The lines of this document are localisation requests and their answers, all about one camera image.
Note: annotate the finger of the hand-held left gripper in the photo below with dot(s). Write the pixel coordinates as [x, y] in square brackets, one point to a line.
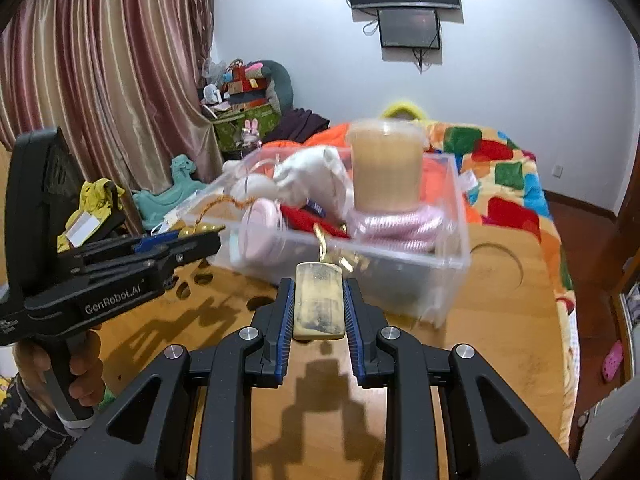
[152, 244]
[195, 247]

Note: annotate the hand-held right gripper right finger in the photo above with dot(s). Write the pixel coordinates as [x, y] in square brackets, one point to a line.
[351, 332]

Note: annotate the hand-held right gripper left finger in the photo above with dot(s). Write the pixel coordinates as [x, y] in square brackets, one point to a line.
[286, 330]

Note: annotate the pink round case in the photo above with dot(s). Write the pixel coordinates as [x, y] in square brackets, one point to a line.
[260, 232]

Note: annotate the clear plastic box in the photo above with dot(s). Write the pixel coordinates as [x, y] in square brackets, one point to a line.
[400, 280]

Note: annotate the red pouch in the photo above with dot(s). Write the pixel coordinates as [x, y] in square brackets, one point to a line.
[300, 217]

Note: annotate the person's left forearm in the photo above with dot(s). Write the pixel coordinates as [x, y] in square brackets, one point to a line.
[30, 440]

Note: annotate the wooden desktop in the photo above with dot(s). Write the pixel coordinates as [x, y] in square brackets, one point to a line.
[490, 320]

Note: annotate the person's left hand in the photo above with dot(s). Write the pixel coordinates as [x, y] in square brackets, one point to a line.
[87, 365]

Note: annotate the teal toy horse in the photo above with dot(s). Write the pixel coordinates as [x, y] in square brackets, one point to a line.
[170, 195]

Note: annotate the yellow cloth with white tag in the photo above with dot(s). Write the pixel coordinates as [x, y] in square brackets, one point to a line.
[97, 200]

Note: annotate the green cardboard box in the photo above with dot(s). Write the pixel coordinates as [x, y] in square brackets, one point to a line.
[230, 130]

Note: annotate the bunny topped bottle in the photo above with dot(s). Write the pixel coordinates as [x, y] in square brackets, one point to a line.
[250, 135]

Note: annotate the white plush toy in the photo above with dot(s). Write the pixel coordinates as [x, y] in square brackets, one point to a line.
[310, 175]

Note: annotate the pink striped curtain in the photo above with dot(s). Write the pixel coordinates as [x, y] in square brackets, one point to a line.
[100, 60]

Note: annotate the small white toy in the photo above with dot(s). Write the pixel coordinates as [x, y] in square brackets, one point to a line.
[212, 94]

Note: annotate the dark purple cloth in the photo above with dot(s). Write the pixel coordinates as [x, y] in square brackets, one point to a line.
[297, 125]

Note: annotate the clear jar with beige contents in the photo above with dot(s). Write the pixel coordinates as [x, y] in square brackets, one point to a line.
[385, 170]

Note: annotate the colourful patchwork bag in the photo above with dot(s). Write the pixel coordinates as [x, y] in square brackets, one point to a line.
[242, 77]

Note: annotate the grey cushion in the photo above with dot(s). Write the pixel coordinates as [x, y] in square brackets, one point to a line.
[282, 85]

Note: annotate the colourful patchwork blanket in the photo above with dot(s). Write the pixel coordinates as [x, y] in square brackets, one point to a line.
[505, 160]

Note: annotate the yellow pillow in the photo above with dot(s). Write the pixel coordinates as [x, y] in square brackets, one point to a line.
[405, 107]

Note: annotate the pink clog shoe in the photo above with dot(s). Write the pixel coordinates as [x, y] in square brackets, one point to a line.
[612, 360]

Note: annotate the small black monitor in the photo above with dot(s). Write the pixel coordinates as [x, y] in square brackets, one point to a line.
[409, 27]

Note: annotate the white wall socket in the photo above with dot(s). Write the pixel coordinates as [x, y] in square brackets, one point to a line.
[556, 170]

